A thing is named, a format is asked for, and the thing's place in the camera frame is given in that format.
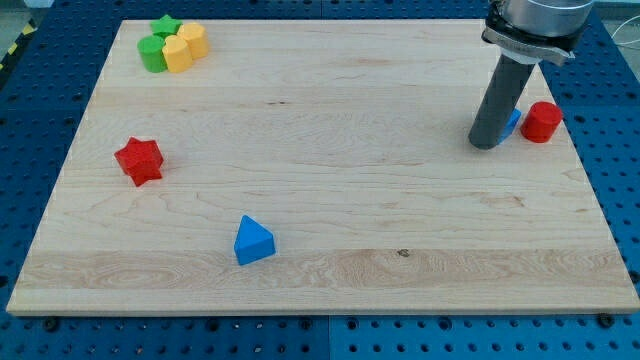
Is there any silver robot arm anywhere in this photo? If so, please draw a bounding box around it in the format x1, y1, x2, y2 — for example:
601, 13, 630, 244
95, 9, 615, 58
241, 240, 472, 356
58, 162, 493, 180
482, 0, 594, 66

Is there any red star block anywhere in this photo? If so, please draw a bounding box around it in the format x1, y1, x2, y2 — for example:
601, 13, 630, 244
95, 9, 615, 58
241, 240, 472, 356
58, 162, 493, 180
114, 137, 164, 187

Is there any green star block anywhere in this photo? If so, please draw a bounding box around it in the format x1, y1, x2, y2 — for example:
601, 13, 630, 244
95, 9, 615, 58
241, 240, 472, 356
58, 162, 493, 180
150, 14, 183, 38

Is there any light wooden board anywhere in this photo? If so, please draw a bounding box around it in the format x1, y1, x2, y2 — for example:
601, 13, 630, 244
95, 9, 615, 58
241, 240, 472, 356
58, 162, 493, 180
7, 20, 639, 316

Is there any blue triangle block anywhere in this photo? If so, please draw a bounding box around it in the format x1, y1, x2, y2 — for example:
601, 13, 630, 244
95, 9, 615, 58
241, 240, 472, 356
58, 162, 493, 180
234, 215, 276, 266

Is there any yellow heart block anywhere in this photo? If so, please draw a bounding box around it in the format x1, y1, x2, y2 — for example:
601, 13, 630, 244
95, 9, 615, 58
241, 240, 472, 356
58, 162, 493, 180
162, 35, 193, 73

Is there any yellow hexagon block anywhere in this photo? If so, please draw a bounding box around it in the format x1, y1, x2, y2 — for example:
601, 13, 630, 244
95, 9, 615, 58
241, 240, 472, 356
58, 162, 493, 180
177, 22, 210, 59

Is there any blue block behind rod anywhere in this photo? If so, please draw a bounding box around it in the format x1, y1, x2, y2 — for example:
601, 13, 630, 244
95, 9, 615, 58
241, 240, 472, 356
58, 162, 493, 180
498, 108, 522, 144

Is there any green cylinder block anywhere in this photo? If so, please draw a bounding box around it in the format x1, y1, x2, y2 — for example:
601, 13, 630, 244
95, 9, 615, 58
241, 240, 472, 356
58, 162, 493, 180
137, 35, 167, 73

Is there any grey cylindrical pointer rod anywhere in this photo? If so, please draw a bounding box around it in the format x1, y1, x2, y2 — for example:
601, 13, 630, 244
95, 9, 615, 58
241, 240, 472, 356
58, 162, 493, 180
468, 55, 535, 150

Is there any red cylinder block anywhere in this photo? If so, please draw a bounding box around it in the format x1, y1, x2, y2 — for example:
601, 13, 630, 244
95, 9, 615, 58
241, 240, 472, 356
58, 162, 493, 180
520, 101, 563, 143

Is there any white cable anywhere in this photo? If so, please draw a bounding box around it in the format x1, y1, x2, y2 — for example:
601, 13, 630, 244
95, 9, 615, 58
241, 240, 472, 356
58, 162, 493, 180
610, 13, 640, 50

